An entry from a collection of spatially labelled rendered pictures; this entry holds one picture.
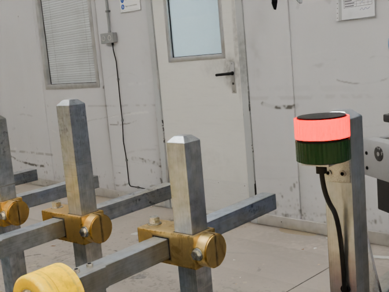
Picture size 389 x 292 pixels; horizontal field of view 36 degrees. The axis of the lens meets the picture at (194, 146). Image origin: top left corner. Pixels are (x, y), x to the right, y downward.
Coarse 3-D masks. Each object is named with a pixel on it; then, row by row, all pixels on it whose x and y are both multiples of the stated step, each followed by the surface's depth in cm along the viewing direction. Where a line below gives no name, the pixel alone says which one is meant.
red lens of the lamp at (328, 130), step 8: (296, 120) 64; (304, 120) 64; (320, 120) 62; (328, 120) 62; (336, 120) 62; (344, 120) 63; (296, 128) 65; (304, 128) 63; (312, 128) 63; (320, 128) 62; (328, 128) 62; (336, 128) 62; (344, 128) 63; (296, 136) 65; (304, 136) 64; (312, 136) 63; (320, 136) 63; (328, 136) 62; (336, 136) 63; (344, 136) 63
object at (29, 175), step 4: (16, 172) 156; (20, 172) 155; (24, 172) 155; (28, 172) 156; (32, 172) 157; (36, 172) 158; (16, 176) 153; (20, 176) 154; (24, 176) 155; (28, 176) 156; (32, 176) 157; (36, 176) 158; (16, 180) 154; (20, 180) 154; (24, 180) 155; (28, 180) 156; (32, 180) 157; (16, 184) 154
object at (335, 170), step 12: (312, 120) 63; (324, 168) 65; (336, 168) 68; (348, 168) 67; (324, 180) 66; (336, 180) 68; (348, 180) 67; (324, 192) 66; (336, 216) 68; (336, 228) 68; (348, 288) 70
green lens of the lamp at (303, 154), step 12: (300, 144) 64; (312, 144) 63; (324, 144) 63; (336, 144) 63; (348, 144) 64; (300, 156) 65; (312, 156) 63; (324, 156) 63; (336, 156) 63; (348, 156) 64
